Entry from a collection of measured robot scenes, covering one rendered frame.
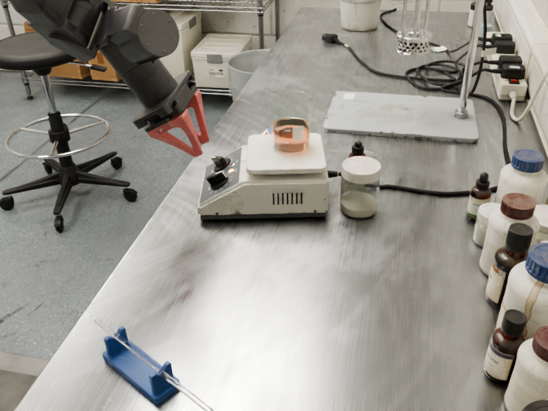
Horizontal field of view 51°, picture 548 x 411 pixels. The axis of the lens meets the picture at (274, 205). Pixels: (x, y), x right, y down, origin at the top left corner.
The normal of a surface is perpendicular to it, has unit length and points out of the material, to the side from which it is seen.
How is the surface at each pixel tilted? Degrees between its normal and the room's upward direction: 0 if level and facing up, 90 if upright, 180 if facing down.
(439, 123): 0
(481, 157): 0
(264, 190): 90
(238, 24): 90
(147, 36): 68
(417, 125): 0
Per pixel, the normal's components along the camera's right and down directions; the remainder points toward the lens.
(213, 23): -0.21, 0.54
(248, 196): 0.00, 0.55
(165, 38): 0.64, 0.04
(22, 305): -0.03, -0.84
